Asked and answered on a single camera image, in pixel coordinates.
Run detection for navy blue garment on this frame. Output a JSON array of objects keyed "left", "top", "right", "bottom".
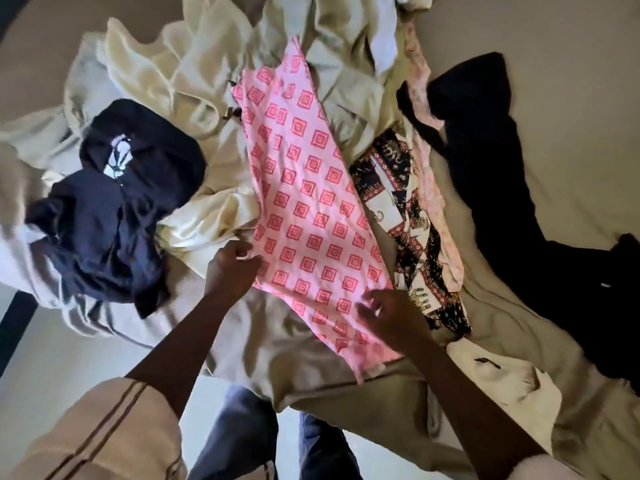
[{"left": 25, "top": 99, "right": 207, "bottom": 319}]

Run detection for person's left hand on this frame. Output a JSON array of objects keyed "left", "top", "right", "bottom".
[{"left": 204, "top": 241, "right": 263, "bottom": 302}]

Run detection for dark bed frame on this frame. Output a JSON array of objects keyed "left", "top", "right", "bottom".
[{"left": 0, "top": 290, "right": 40, "bottom": 378}]

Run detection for white cloth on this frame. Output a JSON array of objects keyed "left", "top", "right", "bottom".
[{"left": 366, "top": 0, "right": 437, "bottom": 76}]

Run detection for black white red patterned garment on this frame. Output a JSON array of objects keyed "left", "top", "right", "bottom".
[{"left": 348, "top": 122, "right": 473, "bottom": 338}]

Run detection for light beige garment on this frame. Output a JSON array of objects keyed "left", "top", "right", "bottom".
[{"left": 0, "top": 32, "right": 281, "bottom": 413}]

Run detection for person's left forearm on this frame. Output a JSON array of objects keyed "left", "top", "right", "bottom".
[{"left": 125, "top": 290, "right": 228, "bottom": 420}]

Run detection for pink square-patterned cloth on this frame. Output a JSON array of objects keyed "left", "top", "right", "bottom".
[{"left": 231, "top": 36, "right": 404, "bottom": 386}]

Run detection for blue jeans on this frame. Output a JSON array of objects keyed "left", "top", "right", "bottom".
[{"left": 187, "top": 386, "right": 364, "bottom": 480}]

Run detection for tan bed sheet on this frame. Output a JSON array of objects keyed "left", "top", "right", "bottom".
[{"left": 0, "top": 0, "right": 640, "bottom": 480}]

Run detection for pink floral lace garment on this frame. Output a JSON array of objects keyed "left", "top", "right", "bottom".
[{"left": 401, "top": 19, "right": 467, "bottom": 291}]

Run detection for pale yellow garment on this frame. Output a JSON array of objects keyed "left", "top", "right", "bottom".
[{"left": 96, "top": 0, "right": 262, "bottom": 268}]

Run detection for beige striped shirt sleeve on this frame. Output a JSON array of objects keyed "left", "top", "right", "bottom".
[{"left": 10, "top": 377, "right": 189, "bottom": 480}]

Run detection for person's right forearm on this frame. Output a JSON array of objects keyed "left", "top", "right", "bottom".
[{"left": 400, "top": 340, "right": 549, "bottom": 473}]

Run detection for khaki garment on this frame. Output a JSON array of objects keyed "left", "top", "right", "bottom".
[{"left": 277, "top": 235, "right": 640, "bottom": 480}]

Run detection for cream cloth with black mark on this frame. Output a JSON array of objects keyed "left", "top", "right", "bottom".
[{"left": 446, "top": 337, "right": 564, "bottom": 436}]

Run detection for person's right hand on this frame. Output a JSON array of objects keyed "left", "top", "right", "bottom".
[{"left": 356, "top": 289, "right": 434, "bottom": 353}]

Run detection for pale green garment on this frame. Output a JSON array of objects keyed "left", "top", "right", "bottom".
[{"left": 249, "top": 0, "right": 407, "bottom": 163}]

